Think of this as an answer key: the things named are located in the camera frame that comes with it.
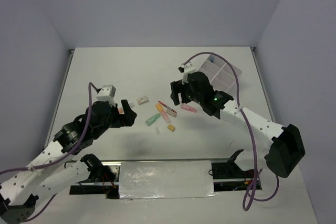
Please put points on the white eraser in sleeve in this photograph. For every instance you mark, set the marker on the white eraser in sleeve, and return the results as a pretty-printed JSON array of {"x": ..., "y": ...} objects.
[{"x": 172, "y": 113}]

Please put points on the white right storage container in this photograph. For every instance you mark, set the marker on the white right storage container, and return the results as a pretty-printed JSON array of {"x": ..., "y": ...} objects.
[{"x": 224, "y": 79}]

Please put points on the silver foil covered panel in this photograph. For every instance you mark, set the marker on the silver foil covered panel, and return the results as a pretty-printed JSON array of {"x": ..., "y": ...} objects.
[{"x": 160, "y": 180}]

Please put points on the white storage container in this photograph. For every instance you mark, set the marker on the white storage container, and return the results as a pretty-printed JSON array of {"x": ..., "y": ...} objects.
[
  {"x": 210, "y": 69},
  {"x": 224, "y": 79}
]

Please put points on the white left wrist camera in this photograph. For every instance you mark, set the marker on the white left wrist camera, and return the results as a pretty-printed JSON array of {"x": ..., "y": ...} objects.
[{"x": 106, "y": 94}]

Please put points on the white left storage container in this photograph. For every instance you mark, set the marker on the white left storage container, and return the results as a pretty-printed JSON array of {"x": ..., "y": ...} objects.
[{"x": 210, "y": 69}]

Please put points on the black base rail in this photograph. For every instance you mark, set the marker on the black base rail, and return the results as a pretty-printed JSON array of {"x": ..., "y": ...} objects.
[{"x": 226, "y": 175}]

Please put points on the yellow pink highlighter marker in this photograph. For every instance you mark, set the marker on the yellow pink highlighter marker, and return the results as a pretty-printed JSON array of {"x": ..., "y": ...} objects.
[{"x": 163, "y": 113}]

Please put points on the yellow eraser block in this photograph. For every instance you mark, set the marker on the yellow eraser block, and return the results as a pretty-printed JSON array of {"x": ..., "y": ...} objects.
[{"x": 171, "y": 127}]

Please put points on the white staples box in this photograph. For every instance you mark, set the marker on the white staples box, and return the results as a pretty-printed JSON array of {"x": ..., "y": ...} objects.
[{"x": 142, "y": 100}]

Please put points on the pink correction tape dispenser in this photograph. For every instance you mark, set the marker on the pink correction tape dispenser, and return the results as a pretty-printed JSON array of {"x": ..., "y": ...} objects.
[{"x": 188, "y": 108}]

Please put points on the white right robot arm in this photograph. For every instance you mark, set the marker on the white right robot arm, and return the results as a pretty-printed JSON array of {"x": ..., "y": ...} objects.
[{"x": 281, "y": 146}]

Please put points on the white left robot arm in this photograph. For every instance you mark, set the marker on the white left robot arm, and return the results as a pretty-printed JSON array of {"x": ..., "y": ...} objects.
[{"x": 39, "y": 180}]

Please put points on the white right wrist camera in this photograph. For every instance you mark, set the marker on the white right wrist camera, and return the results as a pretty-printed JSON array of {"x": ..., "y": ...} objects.
[{"x": 186, "y": 69}]

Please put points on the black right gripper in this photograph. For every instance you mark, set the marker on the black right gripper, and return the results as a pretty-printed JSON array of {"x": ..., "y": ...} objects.
[{"x": 176, "y": 87}]

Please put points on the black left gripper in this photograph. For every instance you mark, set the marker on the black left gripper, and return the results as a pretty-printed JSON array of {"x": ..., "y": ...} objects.
[{"x": 126, "y": 119}]

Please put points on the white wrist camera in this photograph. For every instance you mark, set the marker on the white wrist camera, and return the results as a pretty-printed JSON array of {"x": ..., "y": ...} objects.
[
  {"x": 186, "y": 69},
  {"x": 106, "y": 94}
]

